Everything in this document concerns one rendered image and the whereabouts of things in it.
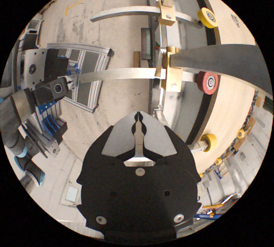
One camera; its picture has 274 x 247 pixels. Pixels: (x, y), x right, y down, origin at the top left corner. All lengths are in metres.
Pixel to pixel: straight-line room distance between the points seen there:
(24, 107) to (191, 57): 0.34
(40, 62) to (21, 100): 0.18
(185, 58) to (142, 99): 1.05
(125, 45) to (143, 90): 0.65
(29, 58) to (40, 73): 0.09
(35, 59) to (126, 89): 1.04
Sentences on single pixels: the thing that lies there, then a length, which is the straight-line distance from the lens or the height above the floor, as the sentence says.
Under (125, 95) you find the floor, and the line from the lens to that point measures 1.17.
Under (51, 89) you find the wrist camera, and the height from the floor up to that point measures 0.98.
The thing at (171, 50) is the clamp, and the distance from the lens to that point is 0.26.
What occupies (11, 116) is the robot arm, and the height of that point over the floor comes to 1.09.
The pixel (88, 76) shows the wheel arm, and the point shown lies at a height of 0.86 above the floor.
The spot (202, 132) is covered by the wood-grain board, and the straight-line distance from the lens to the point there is 0.42.
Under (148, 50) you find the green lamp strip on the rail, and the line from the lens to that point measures 0.41.
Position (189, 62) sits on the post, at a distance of 0.16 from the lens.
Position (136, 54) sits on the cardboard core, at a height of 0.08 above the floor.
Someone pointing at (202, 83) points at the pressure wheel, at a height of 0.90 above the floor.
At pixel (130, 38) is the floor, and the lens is 1.18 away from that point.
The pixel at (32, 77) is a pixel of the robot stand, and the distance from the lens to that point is 0.38.
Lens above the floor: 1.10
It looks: 63 degrees down
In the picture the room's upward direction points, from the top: 179 degrees counter-clockwise
